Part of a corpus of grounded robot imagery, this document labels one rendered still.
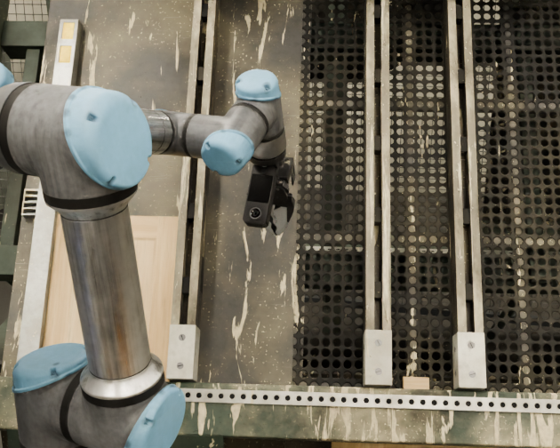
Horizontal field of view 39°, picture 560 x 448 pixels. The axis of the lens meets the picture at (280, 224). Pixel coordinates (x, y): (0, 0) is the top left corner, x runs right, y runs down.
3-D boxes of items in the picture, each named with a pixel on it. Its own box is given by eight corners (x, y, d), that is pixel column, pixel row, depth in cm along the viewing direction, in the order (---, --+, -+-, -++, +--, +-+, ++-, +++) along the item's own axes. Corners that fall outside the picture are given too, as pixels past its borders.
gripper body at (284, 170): (297, 180, 155) (292, 132, 147) (289, 210, 149) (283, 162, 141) (260, 178, 157) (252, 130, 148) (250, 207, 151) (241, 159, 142)
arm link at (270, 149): (280, 144, 138) (235, 141, 139) (282, 164, 141) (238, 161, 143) (288, 117, 143) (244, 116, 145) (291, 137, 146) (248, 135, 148)
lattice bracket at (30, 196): (25, 218, 200) (20, 214, 197) (28, 192, 202) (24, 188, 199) (40, 219, 200) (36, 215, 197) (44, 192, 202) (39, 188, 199)
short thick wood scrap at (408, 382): (402, 390, 184) (403, 389, 182) (402, 377, 185) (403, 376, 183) (428, 391, 184) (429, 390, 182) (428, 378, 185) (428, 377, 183)
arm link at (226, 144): (188, 174, 133) (217, 135, 140) (246, 182, 129) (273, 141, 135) (174, 137, 128) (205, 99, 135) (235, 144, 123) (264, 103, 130)
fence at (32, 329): (20, 379, 188) (14, 377, 185) (64, 27, 216) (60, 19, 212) (41, 379, 188) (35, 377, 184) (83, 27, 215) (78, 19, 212)
